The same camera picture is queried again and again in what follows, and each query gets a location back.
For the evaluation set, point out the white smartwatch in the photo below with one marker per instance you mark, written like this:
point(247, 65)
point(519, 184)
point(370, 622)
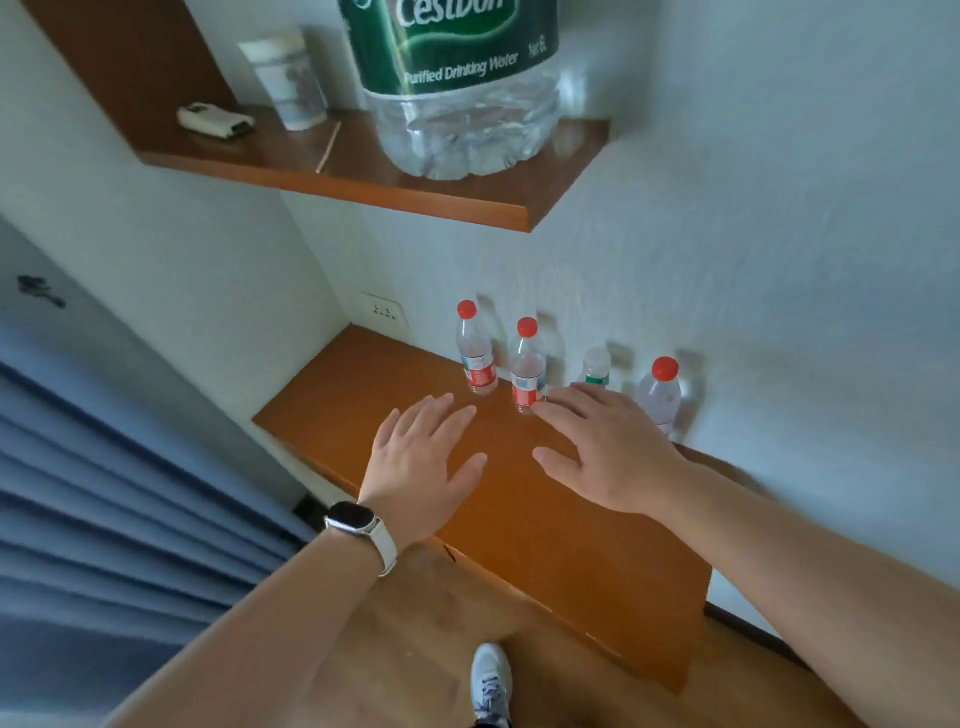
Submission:
point(361, 529)

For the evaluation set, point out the person's left forearm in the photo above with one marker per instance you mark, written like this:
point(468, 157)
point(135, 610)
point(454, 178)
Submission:
point(247, 637)

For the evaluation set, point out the blue curtain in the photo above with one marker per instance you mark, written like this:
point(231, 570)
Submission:
point(112, 525)

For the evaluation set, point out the person's left middle finger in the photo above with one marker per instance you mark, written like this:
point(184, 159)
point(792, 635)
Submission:
point(435, 417)

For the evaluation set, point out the person's right thumb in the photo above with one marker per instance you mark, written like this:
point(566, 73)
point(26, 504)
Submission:
point(556, 465)

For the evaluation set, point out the white sneaker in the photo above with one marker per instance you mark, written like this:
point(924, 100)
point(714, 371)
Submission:
point(491, 686)

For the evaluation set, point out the white wall socket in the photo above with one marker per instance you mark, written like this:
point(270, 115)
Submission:
point(384, 310)

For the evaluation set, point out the person's right forearm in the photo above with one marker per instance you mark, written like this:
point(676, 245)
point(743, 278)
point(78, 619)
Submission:
point(810, 577)

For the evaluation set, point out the red-cap unlabelled water bottle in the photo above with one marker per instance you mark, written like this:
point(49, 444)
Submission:
point(662, 394)

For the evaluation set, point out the person's left little finger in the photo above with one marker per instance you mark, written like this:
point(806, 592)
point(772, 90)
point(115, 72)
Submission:
point(388, 429)

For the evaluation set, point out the person's left hand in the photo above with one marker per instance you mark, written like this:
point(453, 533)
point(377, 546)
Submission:
point(409, 465)

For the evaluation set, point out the person's right hand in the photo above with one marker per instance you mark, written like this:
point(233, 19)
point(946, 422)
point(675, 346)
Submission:
point(611, 457)

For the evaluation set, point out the white-cap green-label bottle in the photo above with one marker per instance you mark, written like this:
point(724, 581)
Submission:
point(597, 366)

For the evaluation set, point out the person's left thumb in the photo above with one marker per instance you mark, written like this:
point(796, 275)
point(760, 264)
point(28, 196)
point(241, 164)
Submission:
point(466, 477)

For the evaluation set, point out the large green-label water jug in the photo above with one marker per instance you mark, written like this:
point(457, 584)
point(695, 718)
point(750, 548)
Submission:
point(459, 82)

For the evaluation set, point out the small white device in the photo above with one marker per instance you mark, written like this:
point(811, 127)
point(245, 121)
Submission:
point(215, 120)

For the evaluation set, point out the thin wooden stick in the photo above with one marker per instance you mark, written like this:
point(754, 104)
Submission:
point(328, 147)

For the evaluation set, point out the wooden corner desk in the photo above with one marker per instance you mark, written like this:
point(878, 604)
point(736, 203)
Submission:
point(540, 525)

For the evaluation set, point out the wooden wall shelf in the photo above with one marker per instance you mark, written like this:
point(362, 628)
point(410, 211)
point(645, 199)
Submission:
point(337, 161)

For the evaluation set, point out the white paper cup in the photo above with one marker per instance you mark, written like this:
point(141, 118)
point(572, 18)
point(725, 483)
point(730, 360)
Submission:
point(286, 79)

